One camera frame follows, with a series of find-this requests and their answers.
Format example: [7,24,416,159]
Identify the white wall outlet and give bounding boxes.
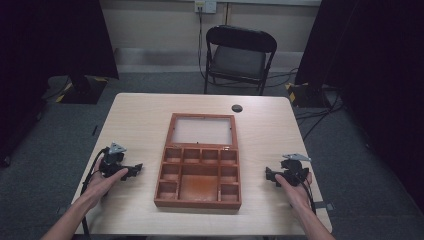
[194,0,218,15]

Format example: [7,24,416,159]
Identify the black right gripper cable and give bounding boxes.
[295,176,318,215]

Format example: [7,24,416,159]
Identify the wooden compartment box with lid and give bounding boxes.
[153,112,243,211]

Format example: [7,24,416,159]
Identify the black folding chair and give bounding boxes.
[203,24,279,97]

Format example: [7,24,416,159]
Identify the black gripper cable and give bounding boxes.
[80,147,110,238]
[295,176,318,215]

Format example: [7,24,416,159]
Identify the black curtain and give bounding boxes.
[0,0,120,168]
[294,0,424,214]

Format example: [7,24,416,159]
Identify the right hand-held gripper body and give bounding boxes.
[280,152,312,187]

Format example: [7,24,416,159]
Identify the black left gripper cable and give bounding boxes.
[80,147,110,238]

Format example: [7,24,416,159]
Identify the person's right hand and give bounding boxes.
[274,171,314,215]

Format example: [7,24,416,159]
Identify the black floor cables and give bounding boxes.
[266,67,345,142]

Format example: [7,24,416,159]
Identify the grey table bracket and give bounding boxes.
[313,201,336,212]

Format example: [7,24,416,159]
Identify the person's left hand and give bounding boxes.
[80,156,129,210]

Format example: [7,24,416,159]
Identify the black cable from wall outlet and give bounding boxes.
[197,7,210,82]

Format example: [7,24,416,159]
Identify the black stand base striped tape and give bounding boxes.
[284,81,330,109]
[54,75,110,105]

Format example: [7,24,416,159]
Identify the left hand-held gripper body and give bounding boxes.
[98,142,135,178]

